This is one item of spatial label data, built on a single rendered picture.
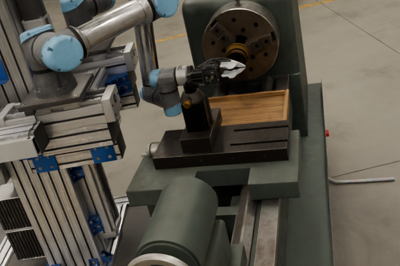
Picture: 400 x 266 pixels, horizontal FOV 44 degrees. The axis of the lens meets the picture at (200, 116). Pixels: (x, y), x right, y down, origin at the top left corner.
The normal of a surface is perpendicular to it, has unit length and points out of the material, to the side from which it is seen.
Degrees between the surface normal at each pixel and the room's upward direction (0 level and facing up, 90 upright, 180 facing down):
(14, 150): 90
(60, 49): 91
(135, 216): 0
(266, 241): 0
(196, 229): 56
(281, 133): 0
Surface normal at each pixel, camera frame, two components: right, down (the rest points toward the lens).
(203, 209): 0.69, -0.57
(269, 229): -0.20, -0.88
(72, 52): 0.52, 0.29
